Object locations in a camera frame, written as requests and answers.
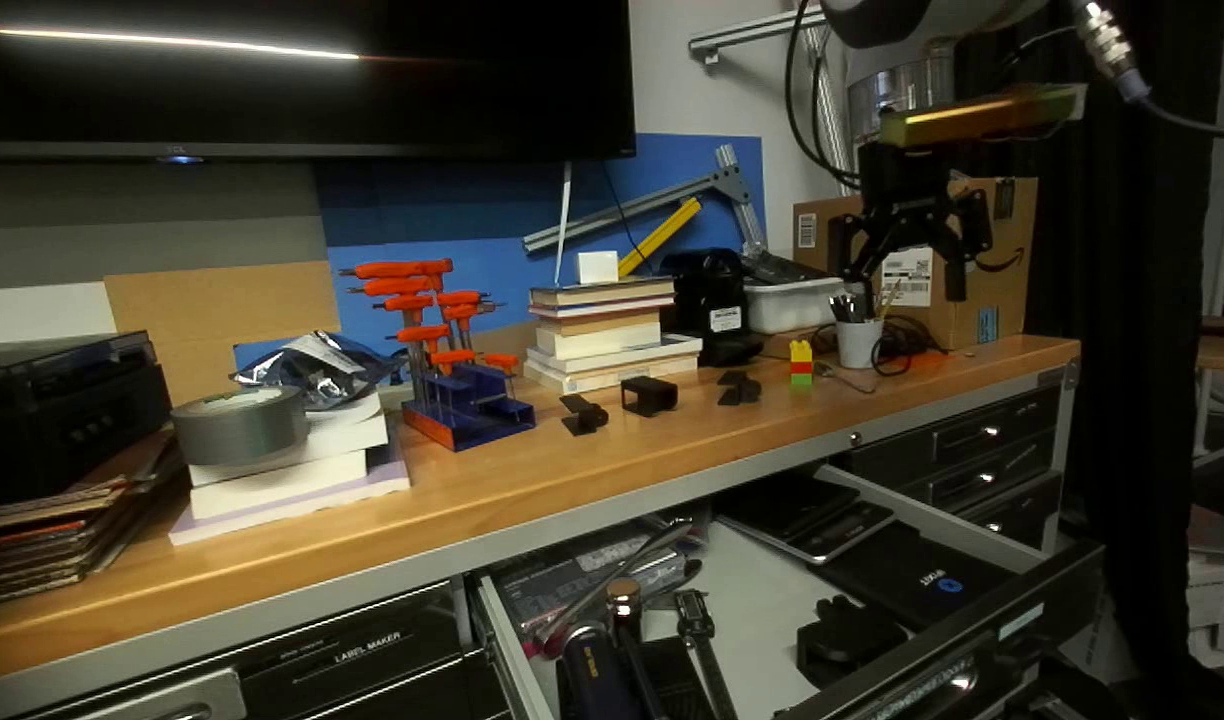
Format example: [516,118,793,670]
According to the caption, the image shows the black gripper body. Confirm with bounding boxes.
[856,134,962,230]

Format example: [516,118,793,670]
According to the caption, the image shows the black plastic bracket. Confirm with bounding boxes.
[712,369,766,406]

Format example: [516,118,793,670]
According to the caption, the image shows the black rectangular block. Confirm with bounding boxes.
[617,372,679,420]

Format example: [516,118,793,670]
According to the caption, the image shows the small black plastic clip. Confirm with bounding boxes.
[560,391,611,440]

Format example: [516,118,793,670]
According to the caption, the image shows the grey metal tool drawer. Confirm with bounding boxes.
[469,454,1114,720]

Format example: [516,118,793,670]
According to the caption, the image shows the black closed drawer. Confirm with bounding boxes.
[955,473,1067,550]
[845,389,1063,473]
[904,431,1063,512]

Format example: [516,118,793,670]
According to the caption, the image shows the black labelled drawer front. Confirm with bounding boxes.
[303,646,516,720]
[229,584,476,714]

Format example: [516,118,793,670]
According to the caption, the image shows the grey drawer front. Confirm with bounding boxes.
[70,665,248,720]

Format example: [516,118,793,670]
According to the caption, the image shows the white plastic bin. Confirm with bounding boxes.
[739,257,867,337]

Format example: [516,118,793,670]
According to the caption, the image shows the white cup with pens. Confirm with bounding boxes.
[827,289,889,372]

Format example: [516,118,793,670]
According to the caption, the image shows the grey metal rod tool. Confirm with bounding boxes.
[709,141,777,271]

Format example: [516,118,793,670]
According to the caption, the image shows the colourful toy blocks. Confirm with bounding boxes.
[783,337,822,395]

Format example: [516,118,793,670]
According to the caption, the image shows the black device white label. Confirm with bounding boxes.
[662,242,766,372]

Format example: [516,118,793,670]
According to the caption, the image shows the yellow ruler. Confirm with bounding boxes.
[617,197,709,280]

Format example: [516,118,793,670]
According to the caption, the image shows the long aluminium bar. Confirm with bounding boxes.
[522,156,749,257]

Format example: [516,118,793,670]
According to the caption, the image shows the black curtain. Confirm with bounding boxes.
[1024,0,1224,720]

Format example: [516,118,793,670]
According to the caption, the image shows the small white card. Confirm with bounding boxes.
[572,246,623,289]

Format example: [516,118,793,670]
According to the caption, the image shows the thin dark cover book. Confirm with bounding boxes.
[525,271,679,319]

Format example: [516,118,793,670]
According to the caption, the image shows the stack of books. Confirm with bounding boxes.
[522,330,709,399]

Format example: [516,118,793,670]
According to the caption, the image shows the thick cream book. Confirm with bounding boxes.
[528,308,670,362]

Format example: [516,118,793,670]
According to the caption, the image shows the black digital scale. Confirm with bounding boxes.
[715,469,902,570]

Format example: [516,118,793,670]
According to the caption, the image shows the thin white rod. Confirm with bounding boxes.
[551,156,582,290]

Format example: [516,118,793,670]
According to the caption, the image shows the black flat electronic device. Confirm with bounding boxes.
[817,517,1024,631]

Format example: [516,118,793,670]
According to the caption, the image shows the blue backing board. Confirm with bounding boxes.
[311,133,768,357]

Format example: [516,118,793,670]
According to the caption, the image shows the silver foil pouch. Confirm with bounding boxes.
[528,517,712,631]

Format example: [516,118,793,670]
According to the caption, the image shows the black rounded pouch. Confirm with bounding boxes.
[793,591,911,692]

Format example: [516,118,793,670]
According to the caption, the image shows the blue hex key stand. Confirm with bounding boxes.
[395,357,541,454]

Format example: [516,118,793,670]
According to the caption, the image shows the black flashlight silver head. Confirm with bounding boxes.
[601,570,662,720]

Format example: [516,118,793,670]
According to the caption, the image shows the blue tool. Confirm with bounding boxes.
[551,629,644,720]

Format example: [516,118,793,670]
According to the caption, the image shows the crumpled silver foil bag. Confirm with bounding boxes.
[229,328,406,416]

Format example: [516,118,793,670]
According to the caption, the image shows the large black monitor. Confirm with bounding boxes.
[0,0,639,164]

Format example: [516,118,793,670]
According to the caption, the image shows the pale lilac board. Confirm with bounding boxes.
[169,454,418,547]

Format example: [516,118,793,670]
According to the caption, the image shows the brown cardboard sheet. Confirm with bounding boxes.
[101,257,343,412]

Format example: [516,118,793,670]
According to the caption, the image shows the black electronic device stack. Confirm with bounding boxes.
[0,328,175,506]

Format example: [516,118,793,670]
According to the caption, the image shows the stack of dark folders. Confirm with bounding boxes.
[0,431,194,612]

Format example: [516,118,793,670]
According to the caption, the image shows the gold wrist camera bar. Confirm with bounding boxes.
[876,78,1094,150]

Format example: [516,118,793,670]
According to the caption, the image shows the black coiled cable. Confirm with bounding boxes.
[871,308,955,380]

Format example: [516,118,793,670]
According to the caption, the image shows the silver wall rail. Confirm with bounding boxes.
[683,4,827,71]

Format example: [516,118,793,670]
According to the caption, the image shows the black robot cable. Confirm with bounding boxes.
[1063,0,1224,141]

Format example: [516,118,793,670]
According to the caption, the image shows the black handled tool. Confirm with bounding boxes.
[670,589,744,720]

